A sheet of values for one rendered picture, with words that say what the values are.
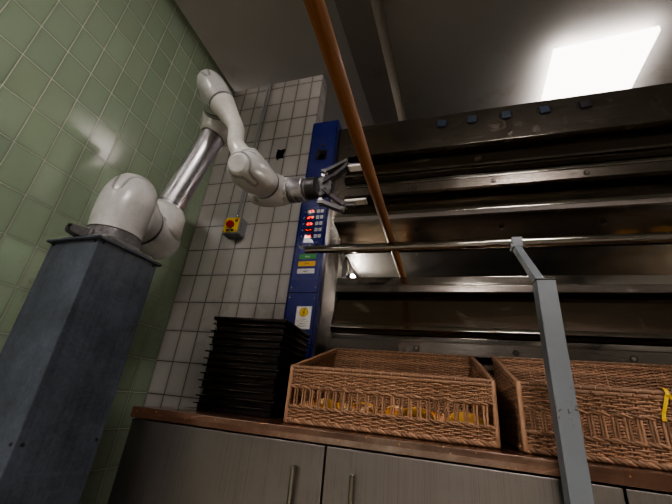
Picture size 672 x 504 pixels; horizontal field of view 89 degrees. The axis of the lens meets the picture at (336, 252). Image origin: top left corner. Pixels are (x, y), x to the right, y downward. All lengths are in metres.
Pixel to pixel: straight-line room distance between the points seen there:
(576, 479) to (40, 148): 1.81
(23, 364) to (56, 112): 0.97
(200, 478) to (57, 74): 1.50
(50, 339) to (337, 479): 0.76
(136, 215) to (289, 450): 0.81
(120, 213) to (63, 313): 0.32
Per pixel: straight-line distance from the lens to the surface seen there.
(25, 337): 1.18
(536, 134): 1.96
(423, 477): 0.91
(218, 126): 1.61
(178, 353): 1.91
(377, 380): 0.98
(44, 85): 1.75
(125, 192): 1.25
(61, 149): 1.71
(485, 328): 1.44
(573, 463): 0.88
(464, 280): 1.54
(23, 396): 1.10
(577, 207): 1.58
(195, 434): 1.12
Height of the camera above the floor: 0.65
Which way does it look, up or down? 23 degrees up
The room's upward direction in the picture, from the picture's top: 6 degrees clockwise
